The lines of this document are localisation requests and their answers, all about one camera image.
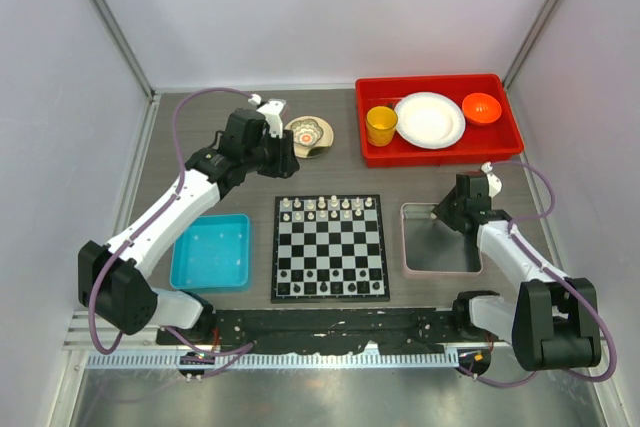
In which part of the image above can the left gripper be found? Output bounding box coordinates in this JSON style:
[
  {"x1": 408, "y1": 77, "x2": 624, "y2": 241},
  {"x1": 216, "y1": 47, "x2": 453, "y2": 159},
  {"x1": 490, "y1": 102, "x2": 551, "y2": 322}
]
[{"x1": 243, "y1": 127, "x2": 299, "y2": 179}]

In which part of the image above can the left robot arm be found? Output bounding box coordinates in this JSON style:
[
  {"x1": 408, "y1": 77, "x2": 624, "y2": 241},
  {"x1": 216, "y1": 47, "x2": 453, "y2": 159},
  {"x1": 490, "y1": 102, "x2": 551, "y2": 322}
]
[{"x1": 78, "y1": 99, "x2": 299, "y2": 346}]

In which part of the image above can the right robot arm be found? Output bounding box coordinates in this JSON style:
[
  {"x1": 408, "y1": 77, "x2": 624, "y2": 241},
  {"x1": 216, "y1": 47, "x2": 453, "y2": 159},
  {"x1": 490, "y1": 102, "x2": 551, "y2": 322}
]
[{"x1": 433, "y1": 171, "x2": 602, "y2": 372}]

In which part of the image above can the black white chess board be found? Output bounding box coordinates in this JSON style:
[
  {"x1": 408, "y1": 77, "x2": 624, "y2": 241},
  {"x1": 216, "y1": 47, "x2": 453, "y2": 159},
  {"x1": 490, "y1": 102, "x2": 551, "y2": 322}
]
[{"x1": 271, "y1": 194, "x2": 390, "y2": 303}]

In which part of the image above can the patterned small bowl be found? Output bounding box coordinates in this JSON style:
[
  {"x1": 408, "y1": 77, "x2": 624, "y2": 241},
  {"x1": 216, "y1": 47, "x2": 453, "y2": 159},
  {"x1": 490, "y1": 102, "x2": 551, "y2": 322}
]
[{"x1": 289, "y1": 117, "x2": 324, "y2": 147}]

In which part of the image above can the silver metal tray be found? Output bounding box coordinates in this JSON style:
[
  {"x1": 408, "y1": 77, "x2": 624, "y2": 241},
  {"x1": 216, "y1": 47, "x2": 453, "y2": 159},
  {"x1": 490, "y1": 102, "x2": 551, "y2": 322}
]
[{"x1": 400, "y1": 203, "x2": 482, "y2": 280}]

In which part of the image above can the beige saucer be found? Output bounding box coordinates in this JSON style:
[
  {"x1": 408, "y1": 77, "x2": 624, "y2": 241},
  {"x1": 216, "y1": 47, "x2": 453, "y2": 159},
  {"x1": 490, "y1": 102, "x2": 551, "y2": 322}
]
[{"x1": 285, "y1": 115, "x2": 334, "y2": 159}]

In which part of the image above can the red plastic bin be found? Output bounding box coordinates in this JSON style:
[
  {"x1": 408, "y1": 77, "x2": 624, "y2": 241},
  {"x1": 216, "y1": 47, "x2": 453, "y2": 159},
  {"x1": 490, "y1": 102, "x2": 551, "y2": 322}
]
[{"x1": 355, "y1": 73, "x2": 524, "y2": 167}]

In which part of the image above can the white paper plate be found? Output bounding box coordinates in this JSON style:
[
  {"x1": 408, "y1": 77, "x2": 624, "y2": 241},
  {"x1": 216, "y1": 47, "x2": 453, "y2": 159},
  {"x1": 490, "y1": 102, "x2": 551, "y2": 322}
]
[{"x1": 394, "y1": 92, "x2": 466, "y2": 150}]

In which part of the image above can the orange plastic bowl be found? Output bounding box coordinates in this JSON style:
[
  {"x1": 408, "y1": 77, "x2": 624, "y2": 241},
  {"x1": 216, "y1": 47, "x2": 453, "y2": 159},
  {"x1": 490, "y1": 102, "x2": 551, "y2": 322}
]
[{"x1": 462, "y1": 92, "x2": 502, "y2": 126}]

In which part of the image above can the yellow plastic cup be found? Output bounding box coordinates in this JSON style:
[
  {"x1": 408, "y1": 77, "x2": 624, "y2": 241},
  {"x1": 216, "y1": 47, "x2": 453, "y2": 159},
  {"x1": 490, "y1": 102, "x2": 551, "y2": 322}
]
[{"x1": 365, "y1": 106, "x2": 398, "y2": 147}]

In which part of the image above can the blue plastic tray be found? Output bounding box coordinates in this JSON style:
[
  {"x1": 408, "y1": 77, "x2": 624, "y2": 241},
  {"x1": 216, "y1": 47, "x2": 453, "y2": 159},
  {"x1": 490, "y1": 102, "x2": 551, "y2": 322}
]
[{"x1": 169, "y1": 214, "x2": 251, "y2": 293}]

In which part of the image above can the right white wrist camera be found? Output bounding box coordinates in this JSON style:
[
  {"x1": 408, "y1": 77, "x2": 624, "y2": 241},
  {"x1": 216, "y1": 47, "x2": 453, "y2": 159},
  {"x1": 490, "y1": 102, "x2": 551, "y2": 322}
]
[{"x1": 480, "y1": 162, "x2": 502, "y2": 198}]

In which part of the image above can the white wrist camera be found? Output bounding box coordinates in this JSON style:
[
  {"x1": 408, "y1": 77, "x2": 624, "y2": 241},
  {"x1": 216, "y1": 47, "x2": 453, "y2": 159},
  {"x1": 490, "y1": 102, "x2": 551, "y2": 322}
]
[
  {"x1": 248, "y1": 93, "x2": 287, "y2": 138},
  {"x1": 480, "y1": 162, "x2": 502, "y2": 198}
]

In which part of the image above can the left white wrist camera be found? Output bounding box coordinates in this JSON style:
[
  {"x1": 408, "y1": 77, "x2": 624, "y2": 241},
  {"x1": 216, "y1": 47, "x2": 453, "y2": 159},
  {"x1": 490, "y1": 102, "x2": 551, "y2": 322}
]
[{"x1": 248, "y1": 93, "x2": 287, "y2": 138}]

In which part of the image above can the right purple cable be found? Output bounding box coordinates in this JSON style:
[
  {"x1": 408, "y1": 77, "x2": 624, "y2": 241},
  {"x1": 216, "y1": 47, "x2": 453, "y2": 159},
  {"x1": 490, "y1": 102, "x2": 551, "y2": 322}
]
[{"x1": 457, "y1": 161, "x2": 617, "y2": 387}]

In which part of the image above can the purple cable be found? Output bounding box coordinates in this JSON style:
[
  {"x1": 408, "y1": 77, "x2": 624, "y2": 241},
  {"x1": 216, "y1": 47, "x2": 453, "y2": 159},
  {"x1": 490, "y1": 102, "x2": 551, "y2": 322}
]
[
  {"x1": 457, "y1": 161, "x2": 617, "y2": 387},
  {"x1": 87, "y1": 88, "x2": 264, "y2": 383}
]

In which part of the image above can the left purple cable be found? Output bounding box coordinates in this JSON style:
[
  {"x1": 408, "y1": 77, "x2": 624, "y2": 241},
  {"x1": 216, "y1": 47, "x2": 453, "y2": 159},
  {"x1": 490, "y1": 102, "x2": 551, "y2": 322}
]
[{"x1": 87, "y1": 88, "x2": 264, "y2": 383}]

